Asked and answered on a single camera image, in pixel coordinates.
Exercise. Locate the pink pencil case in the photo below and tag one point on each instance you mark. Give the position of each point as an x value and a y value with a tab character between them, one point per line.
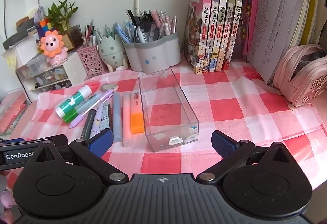
301	78

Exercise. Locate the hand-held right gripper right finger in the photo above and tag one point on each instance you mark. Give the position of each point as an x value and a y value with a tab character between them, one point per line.
223	142

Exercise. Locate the person's left hand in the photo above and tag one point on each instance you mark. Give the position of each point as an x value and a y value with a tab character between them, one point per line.
6	199

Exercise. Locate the grey eraser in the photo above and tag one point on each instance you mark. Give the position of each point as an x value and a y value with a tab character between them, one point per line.
108	87

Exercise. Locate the green egg-shaped pen holder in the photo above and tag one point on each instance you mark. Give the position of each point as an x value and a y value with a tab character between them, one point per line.
112	53

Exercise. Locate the clear plastic organizer box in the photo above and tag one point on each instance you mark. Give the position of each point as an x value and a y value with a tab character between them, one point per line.
166	101

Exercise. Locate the white grey flower-shaped pen holder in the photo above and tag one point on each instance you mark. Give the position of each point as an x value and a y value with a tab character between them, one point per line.
153	55

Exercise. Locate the white mini drawer unit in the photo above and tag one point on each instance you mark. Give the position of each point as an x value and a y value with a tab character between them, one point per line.
74	65

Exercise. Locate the white storage box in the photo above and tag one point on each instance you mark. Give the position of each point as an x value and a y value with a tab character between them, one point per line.
23	51

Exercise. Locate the bunch of blue pink pens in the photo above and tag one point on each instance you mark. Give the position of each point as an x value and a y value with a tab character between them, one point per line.
163	22

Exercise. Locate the pink abacus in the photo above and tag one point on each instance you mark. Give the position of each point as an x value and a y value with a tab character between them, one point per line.
249	9

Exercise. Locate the green white glue stick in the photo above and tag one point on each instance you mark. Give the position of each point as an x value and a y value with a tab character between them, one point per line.
76	100

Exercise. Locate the orange cap highlighter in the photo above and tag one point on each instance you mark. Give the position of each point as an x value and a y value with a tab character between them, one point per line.
136	123

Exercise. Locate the black magnifying glass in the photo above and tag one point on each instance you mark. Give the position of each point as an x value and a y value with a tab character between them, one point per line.
147	32

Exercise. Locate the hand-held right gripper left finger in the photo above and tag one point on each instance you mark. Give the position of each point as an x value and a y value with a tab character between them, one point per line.
101	142

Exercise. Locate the bunch of thin pens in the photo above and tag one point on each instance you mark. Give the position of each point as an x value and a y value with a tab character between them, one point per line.
89	35

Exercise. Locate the pink perforated pen holder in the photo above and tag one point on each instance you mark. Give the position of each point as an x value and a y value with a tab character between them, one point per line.
90	60

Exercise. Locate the stack of dark boxes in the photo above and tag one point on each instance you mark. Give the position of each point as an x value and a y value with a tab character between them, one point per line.
20	33

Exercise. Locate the lucky bamboo plant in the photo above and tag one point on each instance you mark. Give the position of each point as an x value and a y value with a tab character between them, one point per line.
61	12

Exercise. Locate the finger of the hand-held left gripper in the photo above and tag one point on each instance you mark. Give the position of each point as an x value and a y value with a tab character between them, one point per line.
25	143

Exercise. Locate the pink lion figurine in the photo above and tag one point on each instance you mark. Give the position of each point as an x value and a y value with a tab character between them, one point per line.
52	45

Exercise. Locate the beige spine comic book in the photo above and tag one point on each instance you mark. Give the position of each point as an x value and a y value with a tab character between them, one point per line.
237	22

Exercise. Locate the black marker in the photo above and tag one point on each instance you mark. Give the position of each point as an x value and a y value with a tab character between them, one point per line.
88	124

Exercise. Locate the yellow sticky note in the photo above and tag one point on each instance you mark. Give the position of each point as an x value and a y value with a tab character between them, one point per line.
11	62

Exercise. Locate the green cap highlighter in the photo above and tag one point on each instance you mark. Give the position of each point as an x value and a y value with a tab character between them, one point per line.
70	115

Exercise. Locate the stack of printed paper booklets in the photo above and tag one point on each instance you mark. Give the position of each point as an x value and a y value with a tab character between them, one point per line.
281	9

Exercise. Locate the pencil lead refill case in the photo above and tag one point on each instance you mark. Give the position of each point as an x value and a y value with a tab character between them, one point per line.
107	116

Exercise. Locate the small white clip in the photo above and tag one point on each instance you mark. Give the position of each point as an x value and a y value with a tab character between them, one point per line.
175	140

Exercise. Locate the brown spine comic book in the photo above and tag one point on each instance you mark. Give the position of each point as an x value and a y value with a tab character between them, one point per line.
230	22

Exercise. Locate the light blue chunky marker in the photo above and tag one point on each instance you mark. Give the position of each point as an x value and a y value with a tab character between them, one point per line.
117	116

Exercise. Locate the pink spine comic book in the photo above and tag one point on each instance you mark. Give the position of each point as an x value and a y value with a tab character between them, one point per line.
196	22

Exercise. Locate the purple cartoon print pen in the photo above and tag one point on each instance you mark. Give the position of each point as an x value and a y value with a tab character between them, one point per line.
99	118

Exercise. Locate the colourful block toy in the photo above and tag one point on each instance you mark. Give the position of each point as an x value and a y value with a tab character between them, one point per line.
44	26

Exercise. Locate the blue spine comic book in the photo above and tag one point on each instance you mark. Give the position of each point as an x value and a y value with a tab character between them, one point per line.
215	22

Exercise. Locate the pink notebook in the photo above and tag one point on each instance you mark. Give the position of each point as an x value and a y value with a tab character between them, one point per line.
11	111

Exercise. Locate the red white checked tablecloth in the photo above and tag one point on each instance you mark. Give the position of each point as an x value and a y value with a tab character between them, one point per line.
230	111

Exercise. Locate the slim purple pen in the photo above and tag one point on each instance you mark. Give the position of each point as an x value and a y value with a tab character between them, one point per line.
88	111

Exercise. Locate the glass plant pot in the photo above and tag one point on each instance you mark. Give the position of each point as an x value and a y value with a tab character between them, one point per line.
75	35

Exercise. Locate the yellow spine comic book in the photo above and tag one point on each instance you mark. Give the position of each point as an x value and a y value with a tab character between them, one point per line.
222	22

